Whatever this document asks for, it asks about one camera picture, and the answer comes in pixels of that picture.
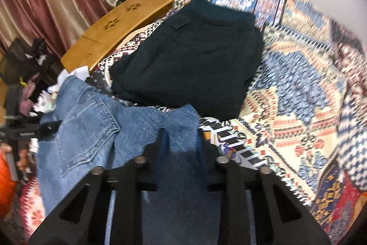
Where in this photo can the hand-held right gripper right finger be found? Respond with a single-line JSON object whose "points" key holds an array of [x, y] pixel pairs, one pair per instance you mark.
{"points": [[212, 154]]}

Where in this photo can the blue denim jeans pants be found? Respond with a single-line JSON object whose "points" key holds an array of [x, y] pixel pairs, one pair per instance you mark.
{"points": [[86, 130]]}

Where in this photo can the dark folded pants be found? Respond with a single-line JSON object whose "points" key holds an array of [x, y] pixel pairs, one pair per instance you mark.
{"points": [[189, 61]]}

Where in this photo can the patterned patchwork blanket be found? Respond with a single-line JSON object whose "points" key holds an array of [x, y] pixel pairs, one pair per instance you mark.
{"points": [[301, 90]]}

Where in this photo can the person's left hand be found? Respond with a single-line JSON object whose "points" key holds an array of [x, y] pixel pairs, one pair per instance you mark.
{"points": [[24, 160]]}

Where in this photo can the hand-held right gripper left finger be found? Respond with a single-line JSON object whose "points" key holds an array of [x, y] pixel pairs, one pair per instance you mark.
{"points": [[152, 153]]}

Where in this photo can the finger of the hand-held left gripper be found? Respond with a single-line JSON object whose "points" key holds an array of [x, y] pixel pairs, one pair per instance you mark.
{"points": [[51, 126]]}

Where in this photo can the pile of dark clothes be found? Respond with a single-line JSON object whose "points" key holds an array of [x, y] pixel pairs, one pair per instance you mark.
{"points": [[31, 67]]}

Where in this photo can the wooden folding lap table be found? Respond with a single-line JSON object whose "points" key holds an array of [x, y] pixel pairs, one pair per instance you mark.
{"points": [[114, 24]]}

